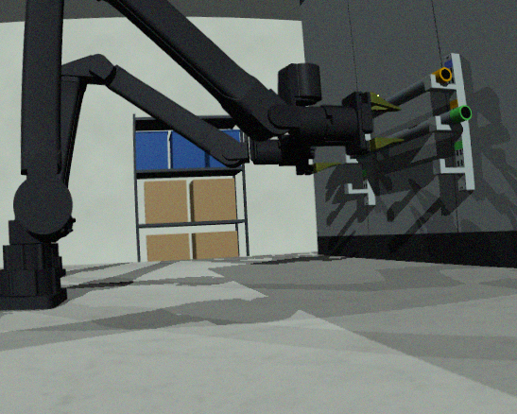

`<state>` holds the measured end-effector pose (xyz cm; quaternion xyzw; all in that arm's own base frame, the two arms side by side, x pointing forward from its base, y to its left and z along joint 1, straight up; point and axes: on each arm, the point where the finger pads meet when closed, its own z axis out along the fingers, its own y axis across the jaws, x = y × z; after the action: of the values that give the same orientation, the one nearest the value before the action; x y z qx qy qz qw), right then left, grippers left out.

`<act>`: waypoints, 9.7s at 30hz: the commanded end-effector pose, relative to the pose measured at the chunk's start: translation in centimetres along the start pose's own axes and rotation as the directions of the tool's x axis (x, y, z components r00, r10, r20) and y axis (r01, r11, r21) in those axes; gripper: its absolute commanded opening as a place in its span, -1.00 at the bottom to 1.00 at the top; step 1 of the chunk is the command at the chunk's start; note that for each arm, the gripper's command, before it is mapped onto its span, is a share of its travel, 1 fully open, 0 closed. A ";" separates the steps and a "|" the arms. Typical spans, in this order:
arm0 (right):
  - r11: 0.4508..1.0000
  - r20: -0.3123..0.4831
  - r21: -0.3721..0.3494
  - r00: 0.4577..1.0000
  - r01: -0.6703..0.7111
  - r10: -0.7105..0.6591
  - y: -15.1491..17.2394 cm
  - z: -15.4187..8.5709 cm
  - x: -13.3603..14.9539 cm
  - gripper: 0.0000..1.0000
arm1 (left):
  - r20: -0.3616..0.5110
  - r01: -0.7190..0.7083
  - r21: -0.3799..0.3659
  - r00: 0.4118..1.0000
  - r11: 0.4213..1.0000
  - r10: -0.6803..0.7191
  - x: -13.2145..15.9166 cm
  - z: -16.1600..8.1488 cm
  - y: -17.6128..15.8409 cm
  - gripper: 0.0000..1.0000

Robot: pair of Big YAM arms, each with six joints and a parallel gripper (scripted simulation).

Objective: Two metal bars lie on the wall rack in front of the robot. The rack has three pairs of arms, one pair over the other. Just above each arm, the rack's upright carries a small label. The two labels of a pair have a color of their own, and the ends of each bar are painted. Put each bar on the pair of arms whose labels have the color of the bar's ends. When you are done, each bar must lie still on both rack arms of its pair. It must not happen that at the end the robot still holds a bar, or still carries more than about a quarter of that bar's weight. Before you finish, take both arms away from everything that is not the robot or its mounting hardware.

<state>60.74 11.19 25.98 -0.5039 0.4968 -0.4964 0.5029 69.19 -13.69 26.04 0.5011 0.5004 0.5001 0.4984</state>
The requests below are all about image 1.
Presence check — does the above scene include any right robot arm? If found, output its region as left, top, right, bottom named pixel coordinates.
left=0, top=0, right=353, bottom=310

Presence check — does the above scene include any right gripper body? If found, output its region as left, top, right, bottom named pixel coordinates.
left=322, top=92, right=373, bottom=155

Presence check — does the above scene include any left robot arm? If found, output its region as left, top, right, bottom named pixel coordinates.
left=40, top=54, right=317, bottom=277

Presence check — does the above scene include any black wall panel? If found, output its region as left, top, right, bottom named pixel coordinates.
left=300, top=0, right=517, bottom=268

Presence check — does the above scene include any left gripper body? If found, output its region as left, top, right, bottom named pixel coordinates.
left=276, top=139, right=315, bottom=175

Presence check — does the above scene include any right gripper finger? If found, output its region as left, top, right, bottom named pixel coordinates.
left=368, top=138, right=404, bottom=153
left=370, top=92, right=401, bottom=112

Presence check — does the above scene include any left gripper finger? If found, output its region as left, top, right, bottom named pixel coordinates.
left=313, top=163, right=341, bottom=174

